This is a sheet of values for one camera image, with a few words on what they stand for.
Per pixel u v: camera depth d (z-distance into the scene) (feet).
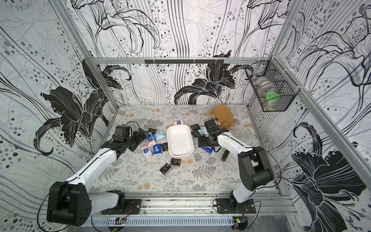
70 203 1.30
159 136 3.23
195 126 3.41
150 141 3.06
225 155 2.83
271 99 2.32
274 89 2.61
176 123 3.45
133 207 2.39
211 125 2.37
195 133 3.28
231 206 2.33
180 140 3.14
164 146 3.05
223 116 2.97
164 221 2.51
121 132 2.12
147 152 2.97
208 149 2.98
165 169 2.75
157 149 2.98
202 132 3.26
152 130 3.32
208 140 2.52
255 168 1.48
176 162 2.83
